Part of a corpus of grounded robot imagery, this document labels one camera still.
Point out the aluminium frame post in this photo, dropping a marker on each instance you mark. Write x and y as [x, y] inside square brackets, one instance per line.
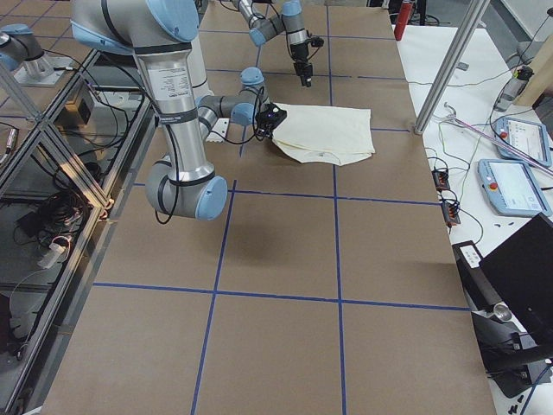
[462, 37]

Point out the far orange black circuit board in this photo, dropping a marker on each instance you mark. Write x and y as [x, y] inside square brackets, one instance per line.
[441, 179]

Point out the clear plastic bottle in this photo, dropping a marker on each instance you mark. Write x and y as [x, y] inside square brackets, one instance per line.
[513, 88]

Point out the black monitor on stand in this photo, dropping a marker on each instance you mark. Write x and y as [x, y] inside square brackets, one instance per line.
[520, 271]

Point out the near orange black circuit board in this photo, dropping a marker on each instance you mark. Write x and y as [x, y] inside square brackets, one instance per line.
[450, 211]

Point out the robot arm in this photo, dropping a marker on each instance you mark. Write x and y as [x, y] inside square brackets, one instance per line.
[159, 35]
[288, 21]

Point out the black white labelled box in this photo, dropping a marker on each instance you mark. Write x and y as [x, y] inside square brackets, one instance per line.
[479, 290]

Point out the orange black circuit board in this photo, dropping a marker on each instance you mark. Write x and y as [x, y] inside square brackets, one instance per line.
[441, 179]
[450, 211]

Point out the blue teach pendant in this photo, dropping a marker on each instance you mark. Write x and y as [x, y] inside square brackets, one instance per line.
[511, 188]
[529, 137]

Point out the near blue teach pendant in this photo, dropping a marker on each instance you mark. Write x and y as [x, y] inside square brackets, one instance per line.
[511, 188]

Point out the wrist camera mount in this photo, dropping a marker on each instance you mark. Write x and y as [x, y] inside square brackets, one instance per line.
[316, 42]

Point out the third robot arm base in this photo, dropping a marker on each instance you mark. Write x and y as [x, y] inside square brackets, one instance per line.
[23, 54]

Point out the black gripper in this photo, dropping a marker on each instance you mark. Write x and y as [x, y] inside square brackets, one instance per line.
[299, 54]
[264, 126]

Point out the white reacher grabber tool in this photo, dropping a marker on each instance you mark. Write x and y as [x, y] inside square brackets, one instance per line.
[496, 140]

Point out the red cylinder tube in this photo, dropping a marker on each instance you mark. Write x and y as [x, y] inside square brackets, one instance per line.
[403, 17]

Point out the white long-sleeve cat shirt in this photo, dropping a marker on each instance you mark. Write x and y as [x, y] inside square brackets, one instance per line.
[325, 134]

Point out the far blue teach pendant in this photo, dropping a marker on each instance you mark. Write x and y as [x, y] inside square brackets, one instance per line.
[529, 137]

